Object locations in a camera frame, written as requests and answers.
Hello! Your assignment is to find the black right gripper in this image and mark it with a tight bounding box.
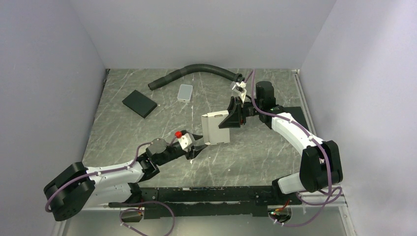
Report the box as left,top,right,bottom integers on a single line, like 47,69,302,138
218,96,263,128

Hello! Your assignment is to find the white cardboard box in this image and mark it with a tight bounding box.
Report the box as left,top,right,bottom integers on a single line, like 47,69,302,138
201,110,230,145

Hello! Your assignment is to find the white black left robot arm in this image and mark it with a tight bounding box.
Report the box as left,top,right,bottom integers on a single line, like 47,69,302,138
43,130,208,221

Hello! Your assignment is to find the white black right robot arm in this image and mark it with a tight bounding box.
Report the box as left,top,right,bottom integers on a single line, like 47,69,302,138
218,81,343,204

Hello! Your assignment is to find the black flat rectangular box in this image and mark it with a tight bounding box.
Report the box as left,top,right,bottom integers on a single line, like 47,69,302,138
122,90,157,118

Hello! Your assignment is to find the clear white plastic case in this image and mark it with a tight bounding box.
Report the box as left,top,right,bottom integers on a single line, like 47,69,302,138
177,84,193,103

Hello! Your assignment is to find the black mounting base rail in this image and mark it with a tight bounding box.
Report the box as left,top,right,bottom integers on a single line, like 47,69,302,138
108,185,301,219

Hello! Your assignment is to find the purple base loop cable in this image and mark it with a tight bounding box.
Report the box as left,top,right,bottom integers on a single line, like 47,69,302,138
119,197,177,236

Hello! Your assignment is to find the black corrugated hose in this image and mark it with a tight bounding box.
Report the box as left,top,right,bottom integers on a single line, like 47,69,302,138
148,63,244,91

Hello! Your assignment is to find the aluminium frame rail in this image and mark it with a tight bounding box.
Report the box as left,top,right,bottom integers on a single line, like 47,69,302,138
296,185,347,207

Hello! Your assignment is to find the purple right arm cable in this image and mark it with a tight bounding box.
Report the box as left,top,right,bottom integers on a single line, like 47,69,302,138
244,69,343,228

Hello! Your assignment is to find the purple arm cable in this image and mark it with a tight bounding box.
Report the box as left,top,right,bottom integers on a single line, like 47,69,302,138
44,137,178,213
244,69,343,228

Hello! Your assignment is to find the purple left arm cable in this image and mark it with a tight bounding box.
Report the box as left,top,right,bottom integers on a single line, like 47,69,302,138
44,137,178,213

